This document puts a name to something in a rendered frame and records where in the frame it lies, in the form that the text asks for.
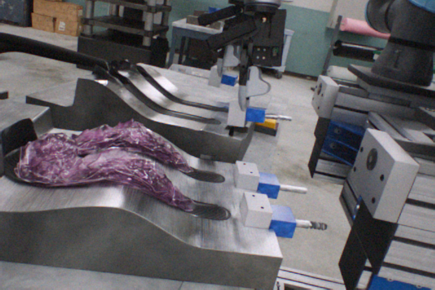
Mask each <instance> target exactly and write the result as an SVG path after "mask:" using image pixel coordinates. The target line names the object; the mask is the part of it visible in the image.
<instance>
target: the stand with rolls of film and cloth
mask: <svg viewBox="0 0 435 290"><path fill-rule="evenodd" d="M341 20H342V16H340V15H339V16H338V18H337V22H336V25H335V29H334V32H333V36H332V39H331V43H330V46H329V49H328V53H327V56H326V61H325V63H324V67H323V70H322V74H321V75H322V76H325V75H326V71H327V74H328V76H330V77H334V78H342V79H346V80H353V81H356V79H357V76H356V75H354V74H353V73H351V72H350V71H349V70H348V68H344V67H337V66H332V65H330V66H329V68H328V64H329V61H330V58H331V53H332V51H333V55H334V56H339V57H343V58H349V59H354V60H361V61H367V62H371V63H374V61H375V59H373V58H374V53H373V51H374V50H376V51H380V52H382V51H383V49H384V48H381V47H374V46H370V45H364V44H360V43H354V42H350V41H344V40H340V39H338V40H337V41H335V40H336V37H337V34H338V31H339V27H340V29H341V30H342V31H346V32H352V33H356V34H362V35H365V36H371V37H375V38H381V39H387V40H388V39H389V37H390V34H382V33H380V32H377V31H376V30H373V29H372V28H370V27H369V26H368V24H367V22H365V21H359V20H356V19H350V18H346V17H345V18H344V19H343V20H342V22H341ZM327 68H328V69H327Z"/></svg>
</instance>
